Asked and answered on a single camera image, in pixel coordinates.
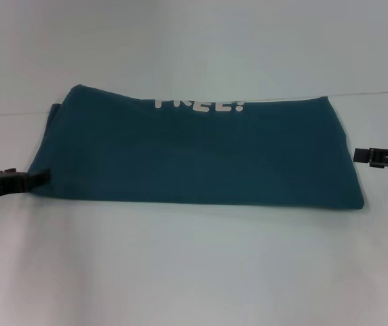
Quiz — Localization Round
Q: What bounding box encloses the blue teal shirt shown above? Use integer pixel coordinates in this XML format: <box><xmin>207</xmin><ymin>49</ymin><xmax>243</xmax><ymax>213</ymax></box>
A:
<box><xmin>27</xmin><ymin>84</ymin><xmax>366</xmax><ymax>213</ymax></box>

